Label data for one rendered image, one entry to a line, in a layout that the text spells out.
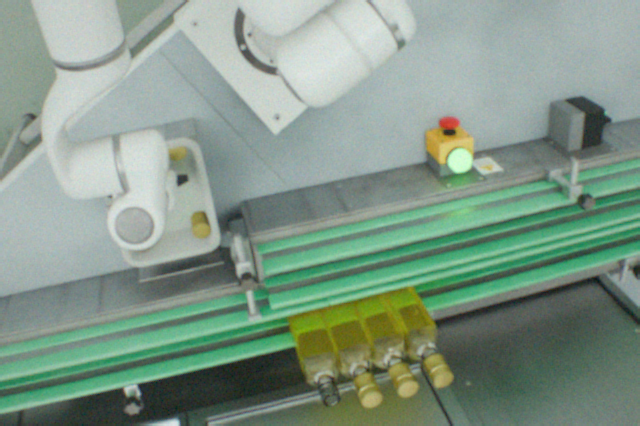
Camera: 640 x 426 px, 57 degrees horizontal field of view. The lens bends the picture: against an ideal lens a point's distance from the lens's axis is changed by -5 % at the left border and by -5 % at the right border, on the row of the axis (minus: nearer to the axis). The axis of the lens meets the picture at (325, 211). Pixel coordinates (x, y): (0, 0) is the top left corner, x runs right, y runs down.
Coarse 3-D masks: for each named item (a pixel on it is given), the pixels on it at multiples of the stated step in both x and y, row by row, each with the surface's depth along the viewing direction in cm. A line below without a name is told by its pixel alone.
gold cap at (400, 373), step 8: (392, 368) 95; (400, 368) 94; (408, 368) 95; (392, 376) 95; (400, 376) 93; (408, 376) 93; (400, 384) 92; (408, 384) 92; (416, 384) 93; (400, 392) 93; (408, 392) 93
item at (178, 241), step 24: (168, 144) 98; (192, 144) 99; (168, 168) 107; (192, 168) 108; (192, 192) 111; (168, 216) 112; (168, 240) 112; (192, 240) 111; (216, 240) 109; (144, 264) 107
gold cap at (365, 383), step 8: (360, 376) 94; (368, 376) 94; (360, 384) 93; (368, 384) 93; (376, 384) 93; (360, 392) 92; (368, 392) 91; (376, 392) 91; (360, 400) 92; (368, 400) 92; (376, 400) 92
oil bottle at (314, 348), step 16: (288, 320) 108; (304, 320) 105; (320, 320) 105; (304, 336) 101; (320, 336) 101; (304, 352) 98; (320, 352) 98; (304, 368) 97; (320, 368) 96; (336, 368) 97
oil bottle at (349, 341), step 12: (324, 312) 106; (336, 312) 106; (348, 312) 105; (336, 324) 103; (348, 324) 103; (360, 324) 103; (336, 336) 101; (348, 336) 100; (360, 336) 100; (336, 348) 99; (348, 348) 98; (360, 348) 98; (348, 360) 97; (360, 360) 97; (372, 360) 99; (348, 372) 98
